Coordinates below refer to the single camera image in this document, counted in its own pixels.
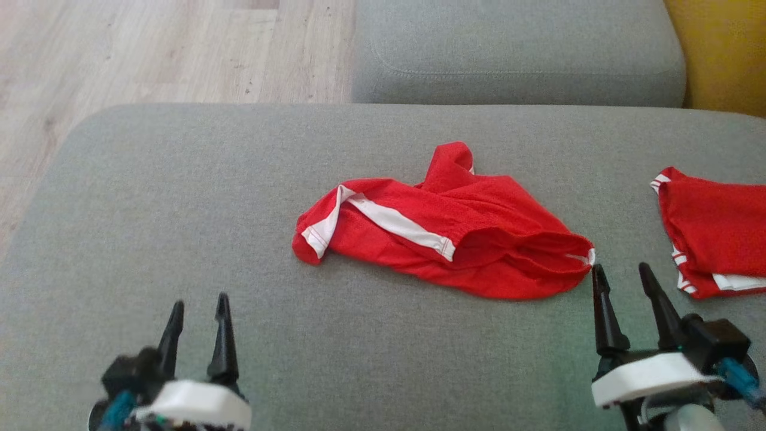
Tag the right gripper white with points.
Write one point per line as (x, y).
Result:
(646, 377)

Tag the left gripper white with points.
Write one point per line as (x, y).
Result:
(197, 407)

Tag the red Bulls basketball jersey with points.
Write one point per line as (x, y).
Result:
(718, 233)

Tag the red shorts with white stripe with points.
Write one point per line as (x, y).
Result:
(467, 239)

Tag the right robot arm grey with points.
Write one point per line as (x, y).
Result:
(688, 418)

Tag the large grey sofa chaise cushion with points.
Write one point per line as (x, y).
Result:
(239, 239)

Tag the yellow sofa back cushion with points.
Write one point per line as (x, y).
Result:
(724, 54)

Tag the grey sofa seat cushion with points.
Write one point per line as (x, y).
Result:
(514, 48)

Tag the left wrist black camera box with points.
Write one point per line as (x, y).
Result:
(128, 374)

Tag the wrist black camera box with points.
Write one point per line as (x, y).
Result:
(715, 344)
(128, 374)

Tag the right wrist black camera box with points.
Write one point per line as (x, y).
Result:
(715, 344)

